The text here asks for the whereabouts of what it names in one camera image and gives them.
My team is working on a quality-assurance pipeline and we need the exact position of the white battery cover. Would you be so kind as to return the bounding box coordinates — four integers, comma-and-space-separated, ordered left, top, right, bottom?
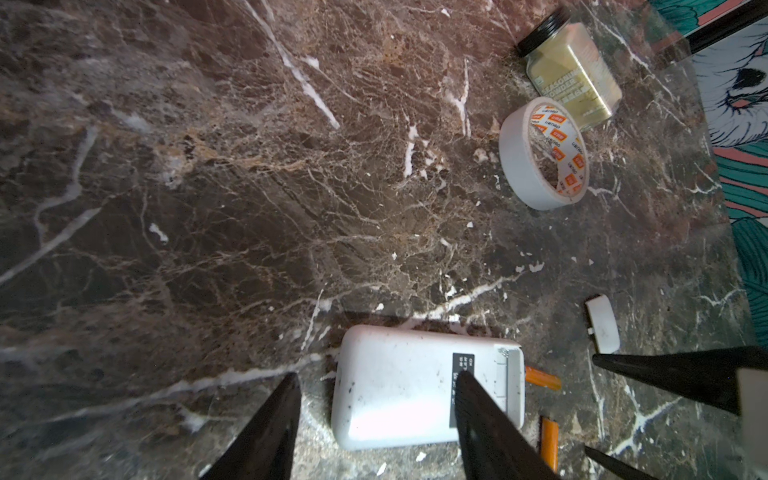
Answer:
585, 295, 621, 354

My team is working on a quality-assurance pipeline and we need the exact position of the white red remote control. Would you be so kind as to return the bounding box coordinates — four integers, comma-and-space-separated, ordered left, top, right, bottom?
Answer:
331, 325, 525, 451

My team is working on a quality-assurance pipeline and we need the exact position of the spice jar black lid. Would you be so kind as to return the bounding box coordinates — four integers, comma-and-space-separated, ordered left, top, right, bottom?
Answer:
517, 6, 623, 131

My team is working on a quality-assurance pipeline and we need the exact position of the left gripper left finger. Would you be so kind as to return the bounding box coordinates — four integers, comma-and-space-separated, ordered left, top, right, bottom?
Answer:
201, 372, 302, 480

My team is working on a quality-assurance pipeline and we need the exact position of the orange battery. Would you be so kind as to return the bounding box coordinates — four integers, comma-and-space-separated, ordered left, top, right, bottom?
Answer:
525, 365, 562, 391
539, 416, 560, 472

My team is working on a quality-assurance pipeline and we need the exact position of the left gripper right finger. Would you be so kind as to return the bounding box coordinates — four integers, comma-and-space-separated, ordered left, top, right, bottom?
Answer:
455, 371, 558, 480

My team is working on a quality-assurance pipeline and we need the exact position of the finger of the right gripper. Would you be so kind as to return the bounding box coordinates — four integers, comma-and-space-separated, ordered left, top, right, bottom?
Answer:
592, 346, 767, 415
584, 446, 658, 480

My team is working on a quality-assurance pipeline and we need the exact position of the white tape roll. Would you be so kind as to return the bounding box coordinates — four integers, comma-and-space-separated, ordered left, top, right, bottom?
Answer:
499, 97, 590, 211

